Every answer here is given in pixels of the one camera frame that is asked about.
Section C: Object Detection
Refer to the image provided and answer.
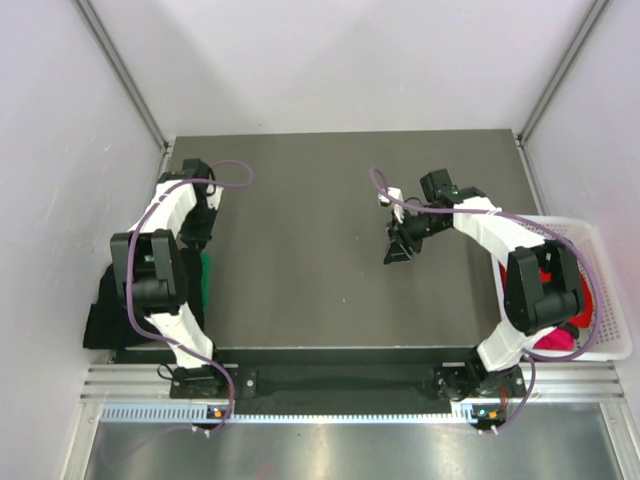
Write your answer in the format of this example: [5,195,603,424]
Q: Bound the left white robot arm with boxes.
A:
[110,159,229,399]

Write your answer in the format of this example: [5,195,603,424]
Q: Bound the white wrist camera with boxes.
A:
[377,187,405,224]
[204,184,224,210]

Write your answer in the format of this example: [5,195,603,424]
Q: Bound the right aluminium frame post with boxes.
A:
[517,0,614,146]

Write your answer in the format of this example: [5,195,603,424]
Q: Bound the white plastic laundry basket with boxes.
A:
[478,215,632,371]

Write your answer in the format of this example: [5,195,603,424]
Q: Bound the left aluminium frame post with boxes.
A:
[71,0,169,152]

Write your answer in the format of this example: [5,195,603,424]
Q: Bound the white slotted cable duct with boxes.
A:
[100,403,504,426]

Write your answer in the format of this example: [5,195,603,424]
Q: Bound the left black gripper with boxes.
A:
[178,200,218,252]

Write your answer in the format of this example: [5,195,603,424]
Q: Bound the aluminium frame post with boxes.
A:
[517,0,614,146]
[71,0,169,152]

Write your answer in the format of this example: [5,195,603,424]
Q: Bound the red t-shirt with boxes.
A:
[498,263,594,329]

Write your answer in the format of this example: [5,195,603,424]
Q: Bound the black t-shirt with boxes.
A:
[83,248,205,350]

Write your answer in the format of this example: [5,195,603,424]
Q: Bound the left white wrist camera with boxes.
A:
[204,184,224,210]

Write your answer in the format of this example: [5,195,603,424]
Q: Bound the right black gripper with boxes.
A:
[384,208,450,265]

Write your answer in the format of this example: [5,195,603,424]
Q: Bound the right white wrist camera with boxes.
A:
[377,187,405,224]

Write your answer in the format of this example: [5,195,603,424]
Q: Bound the pink t-shirt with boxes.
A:
[534,328,575,351]

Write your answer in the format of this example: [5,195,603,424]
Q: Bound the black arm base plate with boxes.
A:
[168,347,526,401]

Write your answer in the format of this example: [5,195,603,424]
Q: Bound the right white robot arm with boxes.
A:
[370,168,586,401]

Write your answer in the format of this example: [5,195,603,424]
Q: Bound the folded green t-shirt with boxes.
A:
[200,252,211,312]

